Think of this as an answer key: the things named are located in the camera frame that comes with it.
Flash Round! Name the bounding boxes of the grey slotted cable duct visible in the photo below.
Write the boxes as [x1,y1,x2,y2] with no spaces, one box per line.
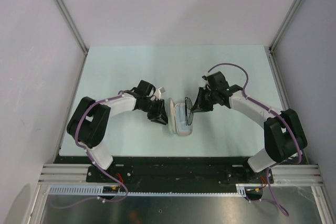
[48,184,247,197]

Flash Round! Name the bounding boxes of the right rear aluminium post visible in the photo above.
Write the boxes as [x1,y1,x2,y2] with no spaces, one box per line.
[268,0,305,52]

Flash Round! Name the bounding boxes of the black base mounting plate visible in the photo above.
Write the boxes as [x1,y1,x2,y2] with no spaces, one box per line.
[54,156,304,194]

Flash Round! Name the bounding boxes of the left rear aluminium post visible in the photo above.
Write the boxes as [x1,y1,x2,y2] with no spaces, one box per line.
[53,0,89,57]

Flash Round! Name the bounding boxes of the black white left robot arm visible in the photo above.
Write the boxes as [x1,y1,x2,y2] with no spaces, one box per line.
[66,80,169,182]

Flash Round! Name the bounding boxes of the black gold aviator sunglasses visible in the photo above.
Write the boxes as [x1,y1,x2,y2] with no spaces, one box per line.
[185,97,193,126]

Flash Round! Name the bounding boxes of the pale green glasses case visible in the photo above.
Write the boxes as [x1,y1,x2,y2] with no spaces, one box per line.
[167,98,193,136]

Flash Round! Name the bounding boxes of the blue square cleaning cloth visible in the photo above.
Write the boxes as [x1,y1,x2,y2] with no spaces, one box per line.
[175,103,192,136]

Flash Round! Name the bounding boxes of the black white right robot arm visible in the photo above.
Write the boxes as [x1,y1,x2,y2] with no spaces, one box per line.
[191,71,308,183]

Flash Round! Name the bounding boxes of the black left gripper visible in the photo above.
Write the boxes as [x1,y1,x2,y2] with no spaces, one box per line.
[141,98,170,125]

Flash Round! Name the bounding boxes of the aluminium post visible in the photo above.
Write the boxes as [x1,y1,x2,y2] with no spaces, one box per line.
[268,0,305,52]
[53,0,89,57]

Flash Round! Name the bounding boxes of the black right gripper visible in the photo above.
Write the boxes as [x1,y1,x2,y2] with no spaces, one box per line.
[191,87,218,113]

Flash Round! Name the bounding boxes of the aluminium front frame rail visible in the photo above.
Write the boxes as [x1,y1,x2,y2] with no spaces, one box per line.
[38,164,323,186]

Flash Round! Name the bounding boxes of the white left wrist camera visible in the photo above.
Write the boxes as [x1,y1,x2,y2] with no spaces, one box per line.
[155,87,165,100]

